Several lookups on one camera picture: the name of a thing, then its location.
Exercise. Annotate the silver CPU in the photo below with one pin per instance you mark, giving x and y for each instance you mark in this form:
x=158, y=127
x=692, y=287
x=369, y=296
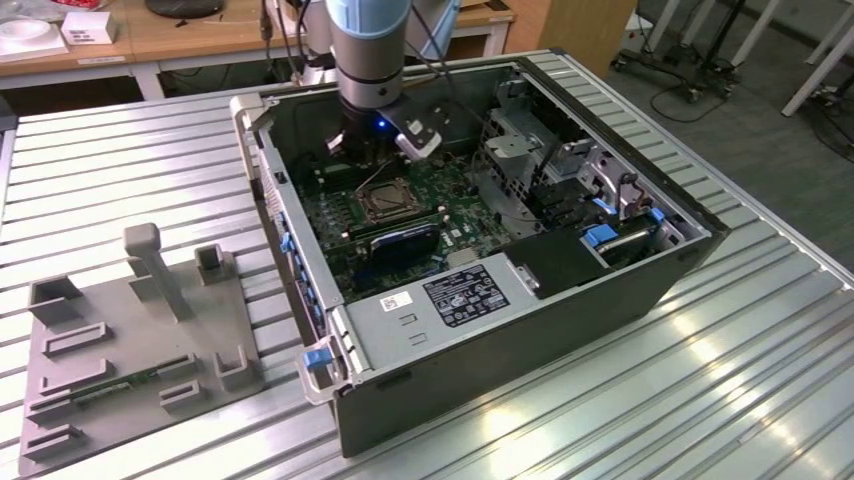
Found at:
x=389, y=198

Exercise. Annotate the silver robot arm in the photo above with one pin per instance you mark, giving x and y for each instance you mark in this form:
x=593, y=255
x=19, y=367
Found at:
x=367, y=70

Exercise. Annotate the RAM slot with white clips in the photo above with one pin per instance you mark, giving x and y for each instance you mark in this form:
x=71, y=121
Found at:
x=330, y=183
x=330, y=172

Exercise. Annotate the CPU socket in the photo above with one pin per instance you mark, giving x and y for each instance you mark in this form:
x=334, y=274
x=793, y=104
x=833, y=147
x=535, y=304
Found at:
x=395, y=220

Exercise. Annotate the blue slot retainer tab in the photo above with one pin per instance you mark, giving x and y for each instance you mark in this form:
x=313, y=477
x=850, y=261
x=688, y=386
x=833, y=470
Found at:
x=286, y=244

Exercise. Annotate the perforated metal drive cage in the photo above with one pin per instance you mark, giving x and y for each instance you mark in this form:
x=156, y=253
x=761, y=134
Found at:
x=507, y=150

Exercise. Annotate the green motherboard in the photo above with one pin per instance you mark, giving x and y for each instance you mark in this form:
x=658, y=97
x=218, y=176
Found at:
x=461, y=220

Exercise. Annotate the black expansion card with fan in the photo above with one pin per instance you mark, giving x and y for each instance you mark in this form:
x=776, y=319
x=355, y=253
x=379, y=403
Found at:
x=401, y=245

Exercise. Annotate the small silver chipset heatsink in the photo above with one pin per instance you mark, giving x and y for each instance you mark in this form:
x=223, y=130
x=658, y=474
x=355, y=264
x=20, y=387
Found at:
x=462, y=257

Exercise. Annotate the wooden desk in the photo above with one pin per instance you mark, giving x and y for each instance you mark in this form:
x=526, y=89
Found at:
x=200, y=35

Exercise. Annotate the white barcode sticker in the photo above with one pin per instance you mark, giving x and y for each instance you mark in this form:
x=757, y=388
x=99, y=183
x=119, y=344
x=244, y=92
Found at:
x=395, y=303

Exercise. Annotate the black rating label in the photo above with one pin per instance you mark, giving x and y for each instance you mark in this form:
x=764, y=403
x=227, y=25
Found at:
x=467, y=295

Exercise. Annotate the grey power supply unit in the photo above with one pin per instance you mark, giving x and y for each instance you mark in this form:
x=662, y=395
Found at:
x=381, y=325

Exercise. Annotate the black round object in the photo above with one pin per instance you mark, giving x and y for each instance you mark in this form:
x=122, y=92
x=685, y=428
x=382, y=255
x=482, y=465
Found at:
x=183, y=6

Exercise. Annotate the small blue clip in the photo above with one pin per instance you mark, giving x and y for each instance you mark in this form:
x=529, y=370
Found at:
x=655, y=216
x=601, y=205

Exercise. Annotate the black plastic shroud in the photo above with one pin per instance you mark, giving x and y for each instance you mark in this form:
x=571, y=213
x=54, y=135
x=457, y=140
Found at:
x=554, y=265

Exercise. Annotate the wooden cabinet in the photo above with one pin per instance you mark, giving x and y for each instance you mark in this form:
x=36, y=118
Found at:
x=581, y=30

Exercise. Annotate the blue case latch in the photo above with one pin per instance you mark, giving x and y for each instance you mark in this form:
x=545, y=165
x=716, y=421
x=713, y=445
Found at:
x=315, y=361

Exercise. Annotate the white cardboard box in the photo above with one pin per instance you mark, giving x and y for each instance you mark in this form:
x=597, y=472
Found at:
x=87, y=27

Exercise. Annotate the red patterned bag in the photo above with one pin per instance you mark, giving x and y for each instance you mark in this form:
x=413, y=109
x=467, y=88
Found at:
x=80, y=3

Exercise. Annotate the black and grey PC case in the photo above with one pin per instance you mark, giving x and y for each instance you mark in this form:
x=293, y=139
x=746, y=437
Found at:
x=501, y=390

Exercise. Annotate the black wheeled stand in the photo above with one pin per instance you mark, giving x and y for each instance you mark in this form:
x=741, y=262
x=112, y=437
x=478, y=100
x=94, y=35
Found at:
x=714, y=62

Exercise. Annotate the white bowl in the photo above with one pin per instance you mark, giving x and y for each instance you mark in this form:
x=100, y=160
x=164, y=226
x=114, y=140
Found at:
x=27, y=32

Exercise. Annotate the grey parts rack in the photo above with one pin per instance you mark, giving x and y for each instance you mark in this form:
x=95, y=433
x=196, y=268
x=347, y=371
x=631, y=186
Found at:
x=134, y=350

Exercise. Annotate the green RAM stick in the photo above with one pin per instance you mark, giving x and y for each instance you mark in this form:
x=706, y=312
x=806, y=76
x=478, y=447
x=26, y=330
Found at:
x=114, y=386

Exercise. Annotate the white table leg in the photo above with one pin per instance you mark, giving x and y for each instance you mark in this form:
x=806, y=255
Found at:
x=821, y=75

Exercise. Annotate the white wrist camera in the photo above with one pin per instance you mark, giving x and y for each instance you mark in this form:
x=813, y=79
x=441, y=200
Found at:
x=417, y=137

